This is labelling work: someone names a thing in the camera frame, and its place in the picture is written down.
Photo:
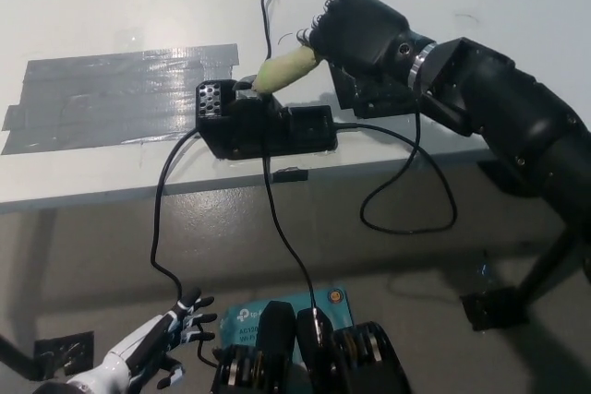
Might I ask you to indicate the black table leg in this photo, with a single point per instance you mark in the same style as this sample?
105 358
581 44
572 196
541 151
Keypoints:
545 269

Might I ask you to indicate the black pole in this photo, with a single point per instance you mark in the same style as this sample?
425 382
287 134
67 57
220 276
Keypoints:
18 352

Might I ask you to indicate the black square holder tray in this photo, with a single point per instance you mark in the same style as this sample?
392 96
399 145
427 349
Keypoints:
369 99

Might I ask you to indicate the teal tp-link box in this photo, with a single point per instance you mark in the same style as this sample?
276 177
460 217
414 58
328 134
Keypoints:
244 320

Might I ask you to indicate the small black tape strip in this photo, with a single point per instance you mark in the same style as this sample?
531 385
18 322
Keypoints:
290 175

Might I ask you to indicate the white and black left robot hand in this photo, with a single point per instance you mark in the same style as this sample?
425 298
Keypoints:
161 343

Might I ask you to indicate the grey duct tape patch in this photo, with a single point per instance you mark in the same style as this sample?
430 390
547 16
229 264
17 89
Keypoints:
115 94

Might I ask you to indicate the black robot torso blocks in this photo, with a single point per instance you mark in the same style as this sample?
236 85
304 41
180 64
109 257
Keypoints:
277 348

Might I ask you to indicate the black soldering station base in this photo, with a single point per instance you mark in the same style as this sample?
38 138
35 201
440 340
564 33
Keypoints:
258 135

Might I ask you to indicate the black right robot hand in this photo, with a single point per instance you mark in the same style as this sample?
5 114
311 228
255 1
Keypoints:
365 39

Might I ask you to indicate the black table foot plate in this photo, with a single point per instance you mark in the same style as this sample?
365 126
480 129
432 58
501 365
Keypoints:
489 311

